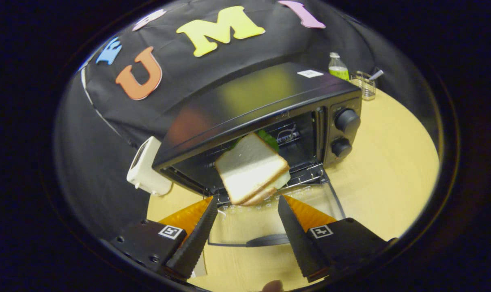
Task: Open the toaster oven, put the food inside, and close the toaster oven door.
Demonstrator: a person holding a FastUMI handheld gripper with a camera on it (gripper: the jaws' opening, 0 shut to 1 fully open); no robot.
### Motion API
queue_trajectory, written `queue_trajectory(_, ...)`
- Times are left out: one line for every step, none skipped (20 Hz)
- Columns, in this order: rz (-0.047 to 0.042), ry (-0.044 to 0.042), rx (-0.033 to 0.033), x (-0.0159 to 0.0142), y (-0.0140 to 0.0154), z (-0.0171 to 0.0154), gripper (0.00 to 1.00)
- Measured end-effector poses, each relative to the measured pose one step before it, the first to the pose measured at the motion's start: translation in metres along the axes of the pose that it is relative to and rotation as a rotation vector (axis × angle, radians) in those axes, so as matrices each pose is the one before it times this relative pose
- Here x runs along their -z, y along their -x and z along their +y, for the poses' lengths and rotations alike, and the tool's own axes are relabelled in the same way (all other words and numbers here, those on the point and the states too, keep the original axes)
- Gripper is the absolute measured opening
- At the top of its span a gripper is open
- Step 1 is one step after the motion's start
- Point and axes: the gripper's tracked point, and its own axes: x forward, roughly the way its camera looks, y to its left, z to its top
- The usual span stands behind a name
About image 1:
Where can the white pop-up toaster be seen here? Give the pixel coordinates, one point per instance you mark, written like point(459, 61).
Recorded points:
point(146, 170)

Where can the metal spoon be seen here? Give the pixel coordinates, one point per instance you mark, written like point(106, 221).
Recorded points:
point(376, 74)

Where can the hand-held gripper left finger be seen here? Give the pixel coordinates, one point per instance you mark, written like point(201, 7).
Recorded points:
point(197, 239)

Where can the black toaster oven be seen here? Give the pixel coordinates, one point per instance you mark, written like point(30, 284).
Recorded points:
point(249, 97)

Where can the clear square holder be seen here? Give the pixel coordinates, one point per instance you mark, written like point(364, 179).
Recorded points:
point(364, 87)

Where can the lettuce sandwich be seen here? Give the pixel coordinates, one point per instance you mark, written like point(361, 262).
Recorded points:
point(249, 170)

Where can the clear bottle with green label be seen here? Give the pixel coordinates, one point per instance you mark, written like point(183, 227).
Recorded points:
point(338, 67)

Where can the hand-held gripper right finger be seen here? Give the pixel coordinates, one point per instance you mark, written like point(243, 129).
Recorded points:
point(298, 239)

